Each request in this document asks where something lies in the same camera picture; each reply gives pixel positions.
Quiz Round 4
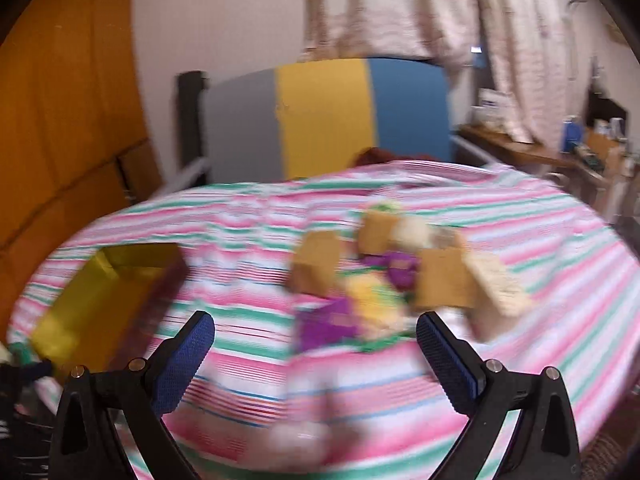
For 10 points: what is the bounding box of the cream paper box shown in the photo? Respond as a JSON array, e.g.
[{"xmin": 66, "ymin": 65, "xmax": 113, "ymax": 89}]
[{"xmin": 463, "ymin": 250, "xmax": 534, "ymax": 342}]

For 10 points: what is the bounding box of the large tan sponge block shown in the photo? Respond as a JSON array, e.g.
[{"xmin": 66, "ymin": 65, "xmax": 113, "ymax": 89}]
[{"xmin": 413, "ymin": 247, "xmax": 477, "ymax": 311}]

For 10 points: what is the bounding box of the green cracker packet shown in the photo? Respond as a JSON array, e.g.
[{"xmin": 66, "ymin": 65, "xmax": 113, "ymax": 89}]
[{"xmin": 343, "ymin": 270, "xmax": 408, "ymax": 349}]

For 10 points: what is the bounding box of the purple candy front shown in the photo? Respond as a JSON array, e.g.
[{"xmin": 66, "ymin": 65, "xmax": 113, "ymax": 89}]
[{"xmin": 296, "ymin": 297, "xmax": 358, "ymax": 353}]

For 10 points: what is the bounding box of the purple candy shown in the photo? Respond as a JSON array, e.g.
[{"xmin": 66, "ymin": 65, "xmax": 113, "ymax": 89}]
[
  {"xmin": 361, "ymin": 250, "xmax": 419, "ymax": 292},
  {"xmin": 296, "ymin": 297, "xmax": 358, "ymax": 353}
]

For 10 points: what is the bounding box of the cream sock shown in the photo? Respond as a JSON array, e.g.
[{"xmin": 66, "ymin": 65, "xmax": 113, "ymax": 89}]
[{"xmin": 390, "ymin": 216, "xmax": 433, "ymax": 252}]

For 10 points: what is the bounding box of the small green tea packet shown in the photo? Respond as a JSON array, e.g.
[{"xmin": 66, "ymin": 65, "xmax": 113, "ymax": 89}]
[{"xmin": 369, "ymin": 200, "xmax": 401, "ymax": 214}]

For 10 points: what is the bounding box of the gold tin box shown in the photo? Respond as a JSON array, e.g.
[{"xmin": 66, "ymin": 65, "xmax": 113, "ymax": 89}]
[{"xmin": 29, "ymin": 243, "xmax": 188, "ymax": 384}]

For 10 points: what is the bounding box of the purple candy middle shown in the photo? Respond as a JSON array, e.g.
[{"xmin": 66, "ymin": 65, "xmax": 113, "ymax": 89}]
[{"xmin": 361, "ymin": 250, "xmax": 419, "ymax": 292}]

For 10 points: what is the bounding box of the tan sponge block back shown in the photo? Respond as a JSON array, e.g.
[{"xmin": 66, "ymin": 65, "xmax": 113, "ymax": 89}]
[{"xmin": 357, "ymin": 209, "xmax": 400, "ymax": 256}]

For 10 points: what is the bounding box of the orange wooden wardrobe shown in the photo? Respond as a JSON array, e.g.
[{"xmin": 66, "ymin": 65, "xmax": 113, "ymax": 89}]
[{"xmin": 1, "ymin": 0, "xmax": 162, "ymax": 321}]

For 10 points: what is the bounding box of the wooden side table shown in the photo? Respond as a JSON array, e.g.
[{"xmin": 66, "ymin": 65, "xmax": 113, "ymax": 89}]
[{"xmin": 458, "ymin": 125, "xmax": 575, "ymax": 168}]

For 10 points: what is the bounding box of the dark red pillow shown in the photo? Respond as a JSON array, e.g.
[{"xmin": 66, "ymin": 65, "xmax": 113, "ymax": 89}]
[{"xmin": 352, "ymin": 148, "xmax": 437, "ymax": 167}]

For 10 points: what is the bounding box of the white blue carton box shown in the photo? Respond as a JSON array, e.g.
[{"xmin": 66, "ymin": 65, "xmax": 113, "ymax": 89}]
[{"xmin": 475, "ymin": 88, "xmax": 512, "ymax": 130}]

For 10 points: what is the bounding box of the grey yellow blue headboard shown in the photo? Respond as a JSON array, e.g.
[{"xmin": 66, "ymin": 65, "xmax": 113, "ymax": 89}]
[{"xmin": 200, "ymin": 58, "xmax": 452, "ymax": 183}]

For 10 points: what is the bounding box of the pink patterned curtain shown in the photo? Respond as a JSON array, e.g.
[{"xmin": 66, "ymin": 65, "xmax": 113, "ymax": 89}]
[{"xmin": 302, "ymin": 0, "xmax": 567, "ymax": 148}]

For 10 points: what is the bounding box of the black bed post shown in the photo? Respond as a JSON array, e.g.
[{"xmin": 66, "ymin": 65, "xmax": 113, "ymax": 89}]
[{"xmin": 176, "ymin": 70, "xmax": 207, "ymax": 188}]

